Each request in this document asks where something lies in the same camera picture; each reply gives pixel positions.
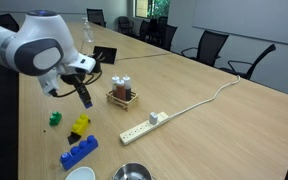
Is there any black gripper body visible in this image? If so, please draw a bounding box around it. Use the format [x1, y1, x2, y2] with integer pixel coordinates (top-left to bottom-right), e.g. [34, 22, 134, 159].
[60, 73, 88, 88]

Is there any yellow toy block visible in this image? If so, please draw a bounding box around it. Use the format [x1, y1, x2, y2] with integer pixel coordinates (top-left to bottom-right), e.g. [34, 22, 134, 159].
[71, 113, 92, 137]

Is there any green toy block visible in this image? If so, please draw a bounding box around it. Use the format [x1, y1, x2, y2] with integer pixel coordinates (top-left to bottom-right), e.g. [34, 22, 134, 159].
[48, 110, 63, 127]

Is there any long blue toy block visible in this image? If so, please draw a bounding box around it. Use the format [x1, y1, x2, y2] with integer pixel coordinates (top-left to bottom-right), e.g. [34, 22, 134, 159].
[59, 134, 99, 171]

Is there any black utensil caddy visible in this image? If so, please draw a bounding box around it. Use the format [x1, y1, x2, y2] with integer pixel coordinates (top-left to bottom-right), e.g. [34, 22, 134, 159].
[93, 55, 103, 74]

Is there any squeeze bottle mostly white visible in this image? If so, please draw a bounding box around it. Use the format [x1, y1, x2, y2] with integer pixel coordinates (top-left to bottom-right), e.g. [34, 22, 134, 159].
[111, 73, 121, 98]

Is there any squeeze bottle reddish brown sauce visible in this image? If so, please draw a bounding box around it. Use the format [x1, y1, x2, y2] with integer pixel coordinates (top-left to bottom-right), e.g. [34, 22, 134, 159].
[115, 78, 127, 102]

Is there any small wooden crate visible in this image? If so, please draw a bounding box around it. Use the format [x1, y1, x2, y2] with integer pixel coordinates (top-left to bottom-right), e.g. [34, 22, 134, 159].
[105, 89, 140, 112]

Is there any black flat stand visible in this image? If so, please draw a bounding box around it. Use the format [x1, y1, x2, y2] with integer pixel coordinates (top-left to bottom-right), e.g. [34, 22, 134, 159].
[92, 45, 118, 65]

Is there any squeeze bottle dark sauce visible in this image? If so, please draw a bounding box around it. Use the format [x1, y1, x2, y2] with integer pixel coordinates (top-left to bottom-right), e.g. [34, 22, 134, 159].
[122, 73, 132, 101]

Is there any clear pump bottle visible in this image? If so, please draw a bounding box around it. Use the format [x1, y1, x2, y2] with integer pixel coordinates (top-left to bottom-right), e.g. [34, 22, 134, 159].
[81, 17, 95, 44]

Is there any white power strip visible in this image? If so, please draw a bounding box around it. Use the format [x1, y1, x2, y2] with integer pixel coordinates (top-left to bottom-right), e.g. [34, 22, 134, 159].
[119, 111, 170, 146]

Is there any white plug adapter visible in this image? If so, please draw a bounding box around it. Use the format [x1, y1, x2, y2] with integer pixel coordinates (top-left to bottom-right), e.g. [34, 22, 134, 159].
[149, 111, 159, 126]

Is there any white bowl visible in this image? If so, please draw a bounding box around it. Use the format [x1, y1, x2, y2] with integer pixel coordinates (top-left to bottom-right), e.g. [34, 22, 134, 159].
[64, 165, 96, 180]

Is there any steel pot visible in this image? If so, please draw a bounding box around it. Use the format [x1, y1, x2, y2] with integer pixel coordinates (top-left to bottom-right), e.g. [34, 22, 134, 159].
[110, 162, 157, 180]

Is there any window with green view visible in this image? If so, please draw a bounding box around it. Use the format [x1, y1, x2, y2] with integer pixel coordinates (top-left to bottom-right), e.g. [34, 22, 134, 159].
[135, 0, 171, 19]

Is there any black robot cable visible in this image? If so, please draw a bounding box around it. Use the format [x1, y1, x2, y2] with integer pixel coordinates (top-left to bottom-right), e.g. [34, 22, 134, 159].
[50, 69, 104, 99]

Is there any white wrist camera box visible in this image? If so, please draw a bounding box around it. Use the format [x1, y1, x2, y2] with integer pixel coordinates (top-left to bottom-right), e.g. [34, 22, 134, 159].
[63, 53, 97, 76]

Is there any white power cable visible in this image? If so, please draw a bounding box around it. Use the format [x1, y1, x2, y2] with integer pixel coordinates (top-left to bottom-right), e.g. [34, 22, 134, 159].
[167, 74, 242, 120]

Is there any wall whiteboard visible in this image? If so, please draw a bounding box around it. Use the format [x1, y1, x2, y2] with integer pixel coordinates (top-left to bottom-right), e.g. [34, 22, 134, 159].
[192, 0, 288, 48]

